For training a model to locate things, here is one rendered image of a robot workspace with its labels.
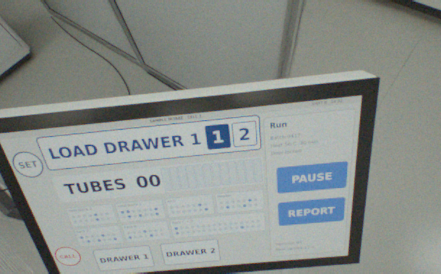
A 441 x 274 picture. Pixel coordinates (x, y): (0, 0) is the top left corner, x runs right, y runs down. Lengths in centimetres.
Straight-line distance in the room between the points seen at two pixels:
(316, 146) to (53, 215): 40
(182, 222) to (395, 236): 132
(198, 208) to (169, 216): 5
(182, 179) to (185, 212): 6
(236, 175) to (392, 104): 162
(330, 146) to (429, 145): 151
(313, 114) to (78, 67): 203
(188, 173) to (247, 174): 8
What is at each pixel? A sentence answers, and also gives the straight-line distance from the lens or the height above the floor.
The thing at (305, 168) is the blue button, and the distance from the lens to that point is 43.
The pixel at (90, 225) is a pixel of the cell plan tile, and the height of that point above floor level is 106.
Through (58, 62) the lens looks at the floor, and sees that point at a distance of 240.
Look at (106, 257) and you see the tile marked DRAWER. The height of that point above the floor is 101.
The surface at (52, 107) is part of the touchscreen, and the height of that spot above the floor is 119.
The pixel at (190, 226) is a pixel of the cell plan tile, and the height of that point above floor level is 104.
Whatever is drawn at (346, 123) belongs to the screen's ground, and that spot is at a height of 116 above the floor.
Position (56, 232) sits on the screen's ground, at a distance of 54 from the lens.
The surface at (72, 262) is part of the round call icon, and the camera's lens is 57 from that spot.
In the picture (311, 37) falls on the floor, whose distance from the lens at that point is 216.
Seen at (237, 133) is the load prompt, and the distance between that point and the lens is 39.
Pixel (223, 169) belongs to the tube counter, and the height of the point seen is 112.
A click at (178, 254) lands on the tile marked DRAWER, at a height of 100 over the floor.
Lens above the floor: 150
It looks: 64 degrees down
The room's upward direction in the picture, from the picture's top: 10 degrees counter-clockwise
